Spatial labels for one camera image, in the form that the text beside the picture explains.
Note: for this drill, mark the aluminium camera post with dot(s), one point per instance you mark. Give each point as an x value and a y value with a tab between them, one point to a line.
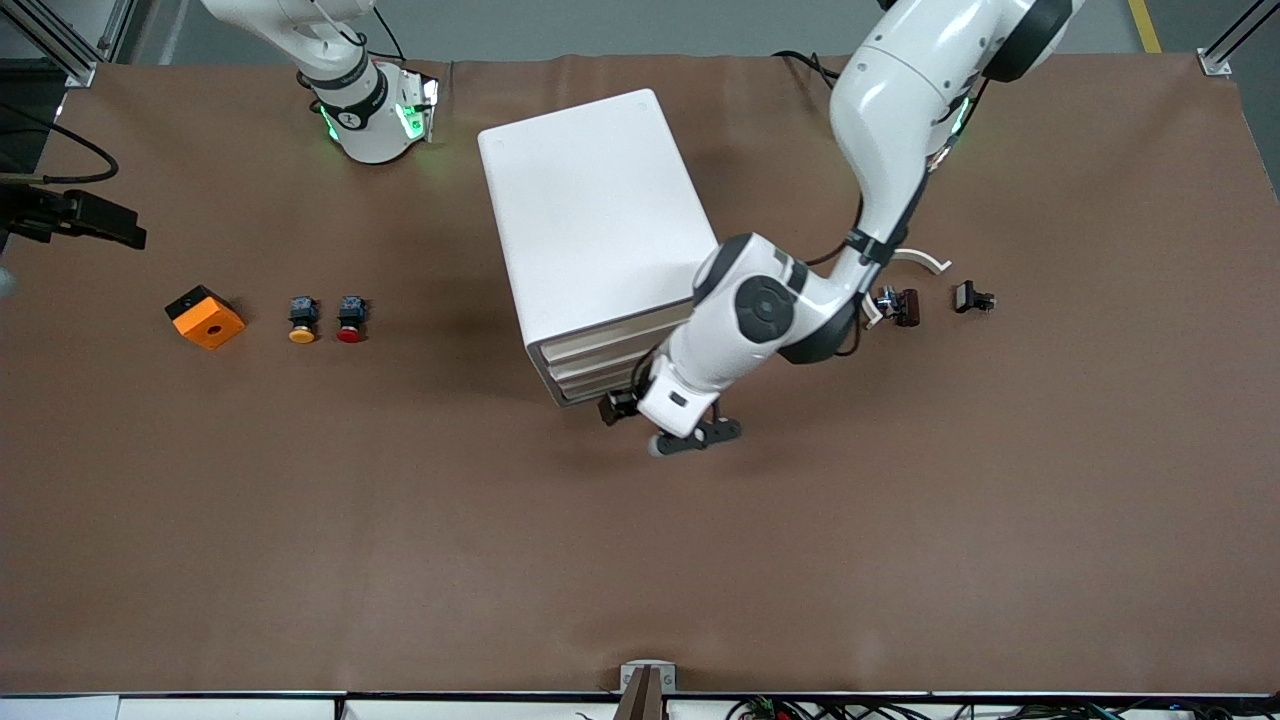
642	700

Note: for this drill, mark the white curved plastic piece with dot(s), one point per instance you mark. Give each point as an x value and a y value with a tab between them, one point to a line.
925	258

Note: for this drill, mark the yellow push button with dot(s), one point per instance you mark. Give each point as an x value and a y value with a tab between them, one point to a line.
303	318

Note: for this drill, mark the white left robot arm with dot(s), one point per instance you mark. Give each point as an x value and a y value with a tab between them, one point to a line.
900	100

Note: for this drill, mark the red push button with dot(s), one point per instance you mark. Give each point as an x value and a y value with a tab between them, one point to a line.
351	318

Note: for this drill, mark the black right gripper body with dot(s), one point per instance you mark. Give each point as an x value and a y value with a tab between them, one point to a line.
45	214

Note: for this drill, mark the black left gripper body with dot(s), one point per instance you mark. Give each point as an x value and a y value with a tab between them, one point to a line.
627	402

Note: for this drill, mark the orange black button box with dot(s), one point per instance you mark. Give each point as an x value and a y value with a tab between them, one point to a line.
210	325

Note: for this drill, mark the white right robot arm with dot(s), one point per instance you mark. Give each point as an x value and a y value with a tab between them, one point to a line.
365	120

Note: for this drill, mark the small black clip component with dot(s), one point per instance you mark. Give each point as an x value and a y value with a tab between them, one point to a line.
966	296

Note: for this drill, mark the brown table mat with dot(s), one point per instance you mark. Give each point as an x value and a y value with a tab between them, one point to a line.
400	550

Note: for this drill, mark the grey metal post bracket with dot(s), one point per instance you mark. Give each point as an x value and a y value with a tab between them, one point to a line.
630	678

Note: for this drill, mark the small brown black component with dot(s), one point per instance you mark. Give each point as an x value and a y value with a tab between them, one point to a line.
905	307

